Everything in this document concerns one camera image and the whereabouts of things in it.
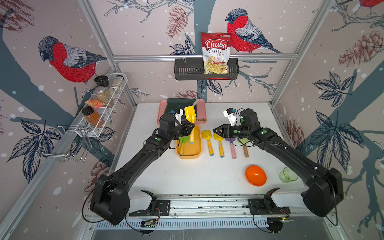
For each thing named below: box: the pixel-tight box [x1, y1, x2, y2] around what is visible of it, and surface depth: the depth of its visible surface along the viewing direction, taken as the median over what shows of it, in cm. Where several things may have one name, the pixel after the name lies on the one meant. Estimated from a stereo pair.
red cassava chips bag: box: [201, 31, 232, 75], surface depth 85 cm
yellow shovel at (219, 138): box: [213, 132, 225, 158], surface depth 94 cm
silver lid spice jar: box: [95, 86, 116, 108], surface depth 74 cm
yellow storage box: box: [176, 124, 202, 159], surface depth 95 cm
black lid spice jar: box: [94, 75, 110, 88], surface depth 75 cm
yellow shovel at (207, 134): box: [201, 130, 214, 156], surface depth 99 cm
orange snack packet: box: [84, 98, 105, 109], surface depth 72 cm
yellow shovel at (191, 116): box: [184, 105, 197, 144], surface depth 81 cm
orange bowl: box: [245, 165, 267, 187], surface depth 82 cm
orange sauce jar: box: [81, 106, 105, 128], surface depth 66 cm
